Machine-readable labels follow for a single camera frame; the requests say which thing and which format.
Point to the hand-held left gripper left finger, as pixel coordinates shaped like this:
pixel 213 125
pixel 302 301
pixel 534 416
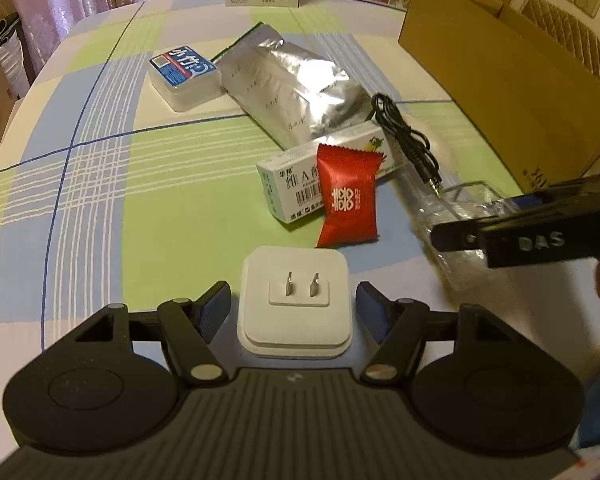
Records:
pixel 217 305

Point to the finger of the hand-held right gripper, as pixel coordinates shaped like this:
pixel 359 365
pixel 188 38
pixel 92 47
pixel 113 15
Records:
pixel 455 236
pixel 580 195

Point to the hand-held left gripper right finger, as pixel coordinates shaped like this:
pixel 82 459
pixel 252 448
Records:
pixel 372 310

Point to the clear plastic box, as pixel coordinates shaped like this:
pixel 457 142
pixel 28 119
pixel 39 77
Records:
pixel 460 270

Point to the white plug adapter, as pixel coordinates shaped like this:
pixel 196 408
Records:
pixel 280 325

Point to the brown cardboard box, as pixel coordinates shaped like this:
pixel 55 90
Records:
pixel 505 85

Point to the white green medicine box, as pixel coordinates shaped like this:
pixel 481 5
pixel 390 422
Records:
pixel 290 180

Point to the red candy packet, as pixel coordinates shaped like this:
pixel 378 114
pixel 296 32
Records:
pixel 345 195

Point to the plaid tablecloth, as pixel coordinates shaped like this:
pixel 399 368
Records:
pixel 130 185

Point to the quilted beige chair cushion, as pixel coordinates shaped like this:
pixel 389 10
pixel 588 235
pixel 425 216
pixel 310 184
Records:
pixel 570 35

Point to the silver foil bag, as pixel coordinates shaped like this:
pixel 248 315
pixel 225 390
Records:
pixel 285 90

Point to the white box with blue label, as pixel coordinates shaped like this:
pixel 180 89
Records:
pixel 182 67

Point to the white stacked containers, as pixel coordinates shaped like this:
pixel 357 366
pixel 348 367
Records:
pixel 12 65

